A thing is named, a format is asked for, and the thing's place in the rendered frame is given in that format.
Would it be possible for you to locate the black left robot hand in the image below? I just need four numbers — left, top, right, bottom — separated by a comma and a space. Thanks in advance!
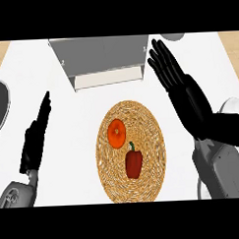
15, 90, 55, 175

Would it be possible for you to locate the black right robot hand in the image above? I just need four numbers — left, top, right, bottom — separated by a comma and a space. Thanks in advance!
146, 34, 239, 151

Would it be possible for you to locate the round woven wicker placemat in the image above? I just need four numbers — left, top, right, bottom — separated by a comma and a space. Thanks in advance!
93, 98, 169, 205

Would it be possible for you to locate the red bell pepper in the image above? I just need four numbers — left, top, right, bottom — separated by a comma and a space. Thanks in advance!
123, 141, 145, 180

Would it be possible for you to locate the grey tiered shelf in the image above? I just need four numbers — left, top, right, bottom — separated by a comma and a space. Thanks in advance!
47, 34, 151, 94

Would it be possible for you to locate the white rounded object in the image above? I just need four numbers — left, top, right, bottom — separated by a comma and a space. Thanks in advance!
218, 96, 239, 115

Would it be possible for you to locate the grey round object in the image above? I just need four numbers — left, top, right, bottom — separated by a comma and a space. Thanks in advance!
159, 33, 186, 43

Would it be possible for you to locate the orange round fruit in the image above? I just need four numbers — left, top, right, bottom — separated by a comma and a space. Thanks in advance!
105, 117, 128, 149

